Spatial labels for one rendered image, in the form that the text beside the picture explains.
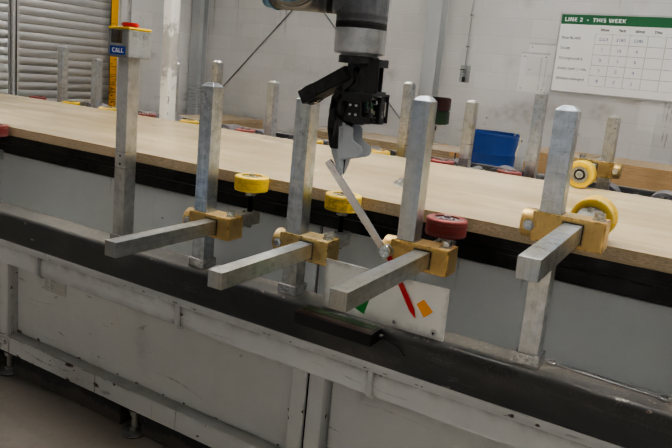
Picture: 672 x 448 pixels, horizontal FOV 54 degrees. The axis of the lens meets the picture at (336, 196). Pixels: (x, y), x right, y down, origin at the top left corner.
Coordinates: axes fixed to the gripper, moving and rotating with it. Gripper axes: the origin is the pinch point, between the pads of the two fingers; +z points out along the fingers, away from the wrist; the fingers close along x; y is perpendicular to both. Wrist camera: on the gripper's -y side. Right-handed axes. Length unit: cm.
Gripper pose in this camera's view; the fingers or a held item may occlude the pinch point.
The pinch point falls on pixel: (339, 166)
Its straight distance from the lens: 120.9
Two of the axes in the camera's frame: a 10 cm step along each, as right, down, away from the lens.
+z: -0.8, 9.8, 1.8
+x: 5.1, -1.2, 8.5
